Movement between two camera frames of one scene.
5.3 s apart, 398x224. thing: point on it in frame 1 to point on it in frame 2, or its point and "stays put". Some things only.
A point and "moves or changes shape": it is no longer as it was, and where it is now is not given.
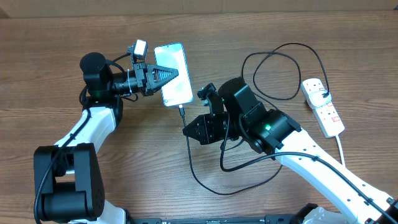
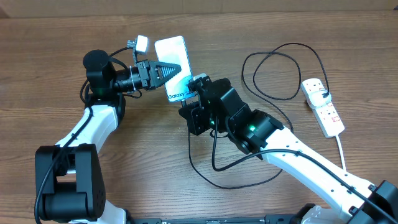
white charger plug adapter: x=316 y=99 stays put
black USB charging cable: x=292 y=93 to x=213 y=185
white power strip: x=326 y=115 stays put
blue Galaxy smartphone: x=180 y=90 moves or changes shape
